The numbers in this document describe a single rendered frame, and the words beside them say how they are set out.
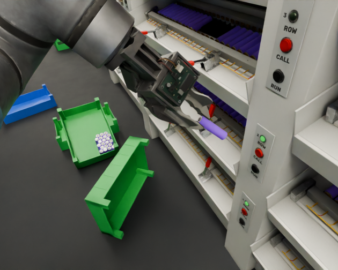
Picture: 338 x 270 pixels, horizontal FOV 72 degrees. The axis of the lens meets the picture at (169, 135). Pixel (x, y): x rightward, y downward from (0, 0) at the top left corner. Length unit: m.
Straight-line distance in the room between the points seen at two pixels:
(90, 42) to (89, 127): 0.93
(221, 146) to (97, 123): 0.77
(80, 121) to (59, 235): 0.55
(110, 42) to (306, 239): 0.45
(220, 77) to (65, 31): 0.31
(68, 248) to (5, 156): 0.67
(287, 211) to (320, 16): 0.35
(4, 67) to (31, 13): 0.07
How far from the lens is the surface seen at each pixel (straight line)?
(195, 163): 0.83
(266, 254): 0.69
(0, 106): 0.29
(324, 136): 0.39
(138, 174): 1.03
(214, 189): 0.77
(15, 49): 0.36
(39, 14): 0.34
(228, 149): 0.61
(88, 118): 1.27
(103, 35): 0.33
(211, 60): 0.54
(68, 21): 0.33
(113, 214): 0.94
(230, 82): 0.49
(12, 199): 1.18
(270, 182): 0.48
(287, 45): 0.35
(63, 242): 0.95
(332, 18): 0.32
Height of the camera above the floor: 0.77
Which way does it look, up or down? 40 degrees down
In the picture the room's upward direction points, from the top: 5 degrees counter-clockwise
